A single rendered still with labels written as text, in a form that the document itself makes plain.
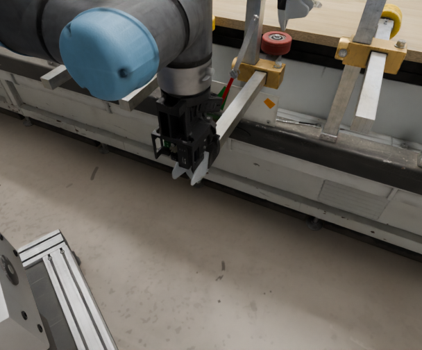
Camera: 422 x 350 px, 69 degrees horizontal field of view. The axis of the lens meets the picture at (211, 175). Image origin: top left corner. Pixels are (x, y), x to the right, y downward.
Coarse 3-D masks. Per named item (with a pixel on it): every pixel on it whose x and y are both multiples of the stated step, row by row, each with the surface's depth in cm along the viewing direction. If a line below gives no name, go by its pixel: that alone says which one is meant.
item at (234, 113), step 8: (272, 56) 85; (280, 56) 88; (256, 72) 80; (264, 72) 80; (248, 80) 77; (256, 80) 77; (264, 80) 80; (248, 88) 74; (256, 88) 75; (240, 96) 72; (248, 96) 72; (256, 96) 77; (232, 104) 70; (240, 104) 70; (248, 104) 73; (224, 112) 67; (232, 112) 67; (240, 112) 69; (224, 120) 65; (232, 120) 65; (216, 128) 64; (224, 128) 64; (232, 128) 67; (224, 136) 63
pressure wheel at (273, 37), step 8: (272, 32) 86; (280, 32) 86; (264, 40) 83; (272, 40) 82; (280, 40) 82; (288, 40) 82; (264, 48) 84; (272, 48) 82; (280, 48) 82; (288, 48) 83
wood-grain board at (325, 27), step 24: (216, 0) 106; (240, 0) 106; (336, 0) 106; (360, 0) 106; (408, 0) 106; (216, 24) 98; (240, 24) 94; (264, 24) 91; (288, 24) 91; (312, 24) 91; (336, 24) 91; (408, 24) 91; (408, 48) 80
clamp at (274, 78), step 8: (232, 64) 83; (248, 64) 81; (256, 64) 81; (264, 64) 81; (272, 64) 81; (240, 72) 83; (248, 72) 82; (272, 72) 79; (280, 72) 78; (240, 80) 84; (272, 80) 80; (280, 80) 81
